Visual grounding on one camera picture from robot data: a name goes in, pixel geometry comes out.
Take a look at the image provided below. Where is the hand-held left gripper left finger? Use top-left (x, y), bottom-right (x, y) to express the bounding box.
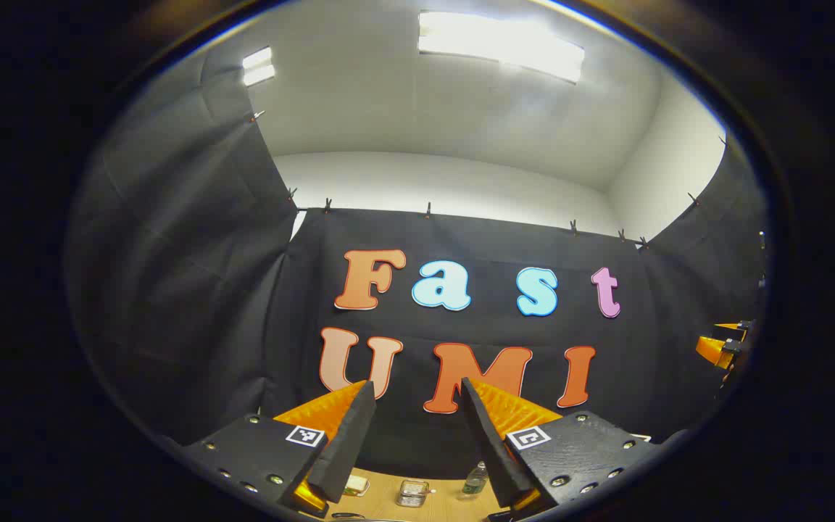
top-left (180, 379), bottom-right (378, 518)

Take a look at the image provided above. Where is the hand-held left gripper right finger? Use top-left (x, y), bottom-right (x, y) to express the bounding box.
top-left (460, 376), bottom-right (659, 520)

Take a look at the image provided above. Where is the clear plastic water bottle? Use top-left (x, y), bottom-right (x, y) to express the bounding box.
top-left (461, 460), bottom-right (491, 500)

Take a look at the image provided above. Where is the black backdrop cloth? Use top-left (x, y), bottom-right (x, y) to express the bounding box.
top-left (66, 43), bottom-right (770, 483)

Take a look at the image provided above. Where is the large ceiling light panel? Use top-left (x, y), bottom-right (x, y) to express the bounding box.
top-left (417, 11), bottom-right (585, 84)

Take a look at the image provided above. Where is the small ceiling light panel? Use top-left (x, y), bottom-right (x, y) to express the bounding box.
top-left (242, 47), bottom-right (276, 88)

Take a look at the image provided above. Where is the wire mesh basket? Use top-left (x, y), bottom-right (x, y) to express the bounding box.
top-left (396, 478), bottom-right (431, 508)

